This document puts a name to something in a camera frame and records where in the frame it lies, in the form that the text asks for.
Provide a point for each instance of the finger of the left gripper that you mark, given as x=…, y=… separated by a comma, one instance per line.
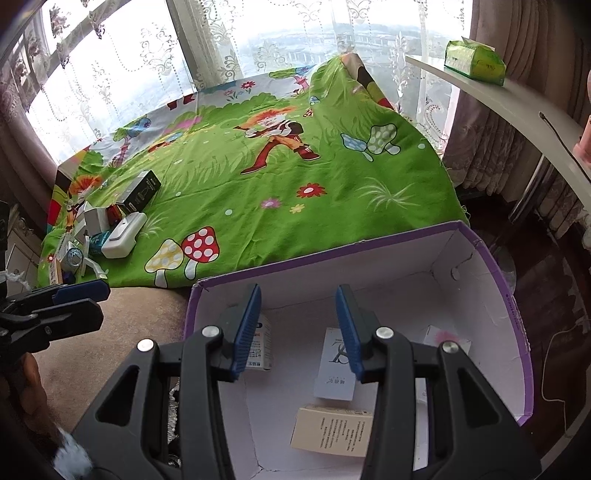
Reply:
x=96, y=290
x=33, y=332

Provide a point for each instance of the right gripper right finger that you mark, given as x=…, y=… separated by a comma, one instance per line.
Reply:
x=471, y=432

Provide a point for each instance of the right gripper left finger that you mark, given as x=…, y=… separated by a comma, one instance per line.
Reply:
x=124, y=430

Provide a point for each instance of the teal tissue pack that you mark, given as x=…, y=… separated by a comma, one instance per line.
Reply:
x=96, y=243

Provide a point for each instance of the white plastic device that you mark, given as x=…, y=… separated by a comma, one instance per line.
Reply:
x=122, y=238

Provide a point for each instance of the beige sofa cushion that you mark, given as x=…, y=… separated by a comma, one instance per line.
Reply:
x=74, y=370

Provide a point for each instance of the white rectangular box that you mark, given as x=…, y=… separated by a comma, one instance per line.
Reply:
x=96, y=220

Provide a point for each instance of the white box pink print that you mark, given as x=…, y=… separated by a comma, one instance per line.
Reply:
x=436, y=336

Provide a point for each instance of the black tall box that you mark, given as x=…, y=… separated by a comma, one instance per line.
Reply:
x=139, y=192

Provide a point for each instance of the beige text box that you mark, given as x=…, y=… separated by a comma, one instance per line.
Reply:
x=332, y=431

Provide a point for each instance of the white logo box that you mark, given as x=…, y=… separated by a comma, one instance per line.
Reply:
x=335, y=380

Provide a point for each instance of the small medicine box red-blue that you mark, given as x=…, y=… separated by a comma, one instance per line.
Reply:
x=260, y=354

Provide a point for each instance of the purple white cardboard box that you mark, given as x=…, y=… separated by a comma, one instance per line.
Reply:
x=442, y=275

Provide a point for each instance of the green cartoon cloth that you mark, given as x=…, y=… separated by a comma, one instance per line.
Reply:
x=256, y=171

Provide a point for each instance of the white curved shelf table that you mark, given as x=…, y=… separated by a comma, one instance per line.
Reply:
x=544, y=125

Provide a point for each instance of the green tissue pack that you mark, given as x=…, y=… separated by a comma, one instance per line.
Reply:
x=476, y=61

